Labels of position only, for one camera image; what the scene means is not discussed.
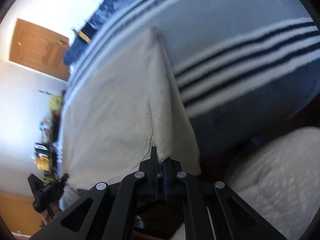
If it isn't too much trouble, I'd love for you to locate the beige knit sweater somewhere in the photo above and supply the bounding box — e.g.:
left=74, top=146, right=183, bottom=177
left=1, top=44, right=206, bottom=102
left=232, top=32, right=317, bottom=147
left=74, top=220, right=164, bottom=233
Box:
left=59, top=28, right=201, bottom=209

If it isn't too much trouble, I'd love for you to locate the yellow box on shelf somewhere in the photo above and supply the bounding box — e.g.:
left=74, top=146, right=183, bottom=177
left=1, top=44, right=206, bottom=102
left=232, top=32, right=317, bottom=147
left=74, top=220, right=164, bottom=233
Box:
left=35, top=154, right=50, bottom=171

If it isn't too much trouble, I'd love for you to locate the dark cluttered side shelf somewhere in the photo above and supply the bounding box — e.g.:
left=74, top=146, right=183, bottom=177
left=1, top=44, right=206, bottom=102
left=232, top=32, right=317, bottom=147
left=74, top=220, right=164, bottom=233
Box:
left=32, top=109, right=63, bottom=181

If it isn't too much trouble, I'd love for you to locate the yellow plastic bag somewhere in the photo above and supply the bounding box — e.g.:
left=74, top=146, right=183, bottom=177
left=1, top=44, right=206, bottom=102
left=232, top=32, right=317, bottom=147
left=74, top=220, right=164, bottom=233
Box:
left=48, top=95, right=63, bottom=113

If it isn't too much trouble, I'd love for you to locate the wooden door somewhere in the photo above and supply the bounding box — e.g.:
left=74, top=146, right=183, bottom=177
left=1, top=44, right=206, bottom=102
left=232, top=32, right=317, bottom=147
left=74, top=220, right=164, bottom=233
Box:
left=9, top=19, right=69, bottom=81

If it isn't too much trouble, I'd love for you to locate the blue striped bed blanket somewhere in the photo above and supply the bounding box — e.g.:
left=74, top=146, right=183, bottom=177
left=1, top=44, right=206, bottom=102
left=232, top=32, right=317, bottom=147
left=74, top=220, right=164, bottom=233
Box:
left=68, top=0, right=319, bottom=155

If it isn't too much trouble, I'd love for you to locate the rolled blue patterned quilt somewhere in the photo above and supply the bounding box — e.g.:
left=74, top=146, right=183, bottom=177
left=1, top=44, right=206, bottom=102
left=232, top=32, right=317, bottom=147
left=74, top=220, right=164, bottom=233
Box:
left=63, top=0, right=133, bottom=66

